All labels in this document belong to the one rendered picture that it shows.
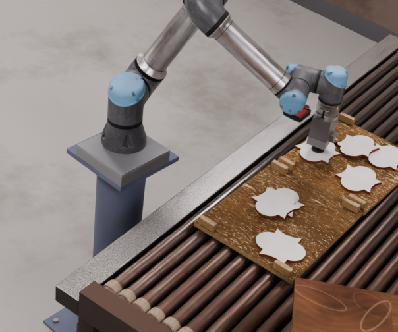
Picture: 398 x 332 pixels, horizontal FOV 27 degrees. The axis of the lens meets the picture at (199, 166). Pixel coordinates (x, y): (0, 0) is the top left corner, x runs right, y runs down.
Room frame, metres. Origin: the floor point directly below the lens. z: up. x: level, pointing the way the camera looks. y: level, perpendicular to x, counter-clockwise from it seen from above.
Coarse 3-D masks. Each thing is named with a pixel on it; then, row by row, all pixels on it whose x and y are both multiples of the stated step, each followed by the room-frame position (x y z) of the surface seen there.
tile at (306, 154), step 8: (304, 144) 2.26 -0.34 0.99; (328, 144) 2.28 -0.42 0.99; (304, 152) 2.22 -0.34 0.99; (312, 152) 2.23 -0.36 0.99; (328, 152) 2.24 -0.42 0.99; (336, 152) 2.24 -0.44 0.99; (304, 160) 2.18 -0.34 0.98; (312, 160) 2.18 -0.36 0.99; (320, 160) 2.19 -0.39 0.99; (328, 160) 2.19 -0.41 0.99
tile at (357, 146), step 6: (348, 138) 2.40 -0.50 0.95; (354, 138) 2.40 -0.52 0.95; (360, 138) 2.40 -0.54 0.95; (366, 138) 2.41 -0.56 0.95; (342, 144) 2.36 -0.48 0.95; (348, 144) 2.36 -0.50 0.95; (354, 144) 2.36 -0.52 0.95; (360, 144) 2.36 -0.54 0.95; (366, 144) 2.37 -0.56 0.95; (372, 144) 2.37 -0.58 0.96; (342, 150) 2.32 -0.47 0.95; (348, 150) 2.32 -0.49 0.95; (354, 150) 2.32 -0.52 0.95; (360, 150) 2.32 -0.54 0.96; (366, 150) 2.33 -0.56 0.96; (372, 150) 2.33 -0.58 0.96; (348, 156) 2.29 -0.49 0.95; (354, 156) 2.29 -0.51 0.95; (360, 156) 2.30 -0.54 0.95; (366, 156) 2.29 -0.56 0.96
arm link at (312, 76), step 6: (288, 66) 2.27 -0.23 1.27; (294, 66) 2.27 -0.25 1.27; (300, 66) 2.27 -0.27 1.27; (288, 72) 2.25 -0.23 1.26; (294, 72) 2.24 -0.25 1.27; (300, 72) 2.23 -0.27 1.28; (306, 72) 2.24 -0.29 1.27; (312, 72) 2.25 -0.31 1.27; (318, 72) 2.25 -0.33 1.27; (306, 78) 2.21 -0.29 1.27; (312, 78) 2.23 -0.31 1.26; (318, 78) 2.23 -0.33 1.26; (312, 84) 2.22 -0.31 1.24; (312, 90) 2.22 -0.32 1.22
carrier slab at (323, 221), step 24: (240, 192) 2.03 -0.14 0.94; (312, 192) 2.08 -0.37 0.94; (216, 216) 1.90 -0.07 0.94; (240, 216) 1.91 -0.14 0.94; (312, 216) 1.96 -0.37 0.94; (336, 216) 1.98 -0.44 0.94; (360, 216) 2.00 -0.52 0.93; (240, 240) 1.80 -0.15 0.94; (312, 240) 1.85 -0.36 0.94; (336, 240) 1.88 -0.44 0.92; (264, 264) 1.72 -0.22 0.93; (288, 264) 1.73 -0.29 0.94
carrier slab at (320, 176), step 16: (336, 128) 2.47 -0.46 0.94; (352, 128) 2.48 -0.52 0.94; (384, 144) 2.41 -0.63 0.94; (336, 160) 2.27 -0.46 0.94; (352, 160) 2.29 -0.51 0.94; (304, 176) 2.16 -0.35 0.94; (320, 176) 2.17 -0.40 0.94; (384, 176) 2.22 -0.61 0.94; (336, 192) 2.10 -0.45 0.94; (384, 192) 2.13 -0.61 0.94; (368, 208) 2.04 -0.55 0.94
